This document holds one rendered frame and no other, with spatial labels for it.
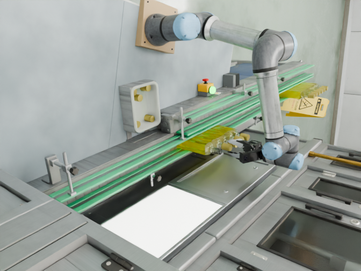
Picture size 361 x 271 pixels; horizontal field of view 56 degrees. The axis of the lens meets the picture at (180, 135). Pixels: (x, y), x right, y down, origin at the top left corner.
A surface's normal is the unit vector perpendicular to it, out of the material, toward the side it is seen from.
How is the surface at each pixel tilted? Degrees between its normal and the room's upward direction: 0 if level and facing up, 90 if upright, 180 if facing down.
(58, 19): 0
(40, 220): 90
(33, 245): 90
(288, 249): 90
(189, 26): 11
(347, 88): 90
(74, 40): 0
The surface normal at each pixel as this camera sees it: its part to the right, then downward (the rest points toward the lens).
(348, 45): -0.64, 0.30
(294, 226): -0.06, -0.94
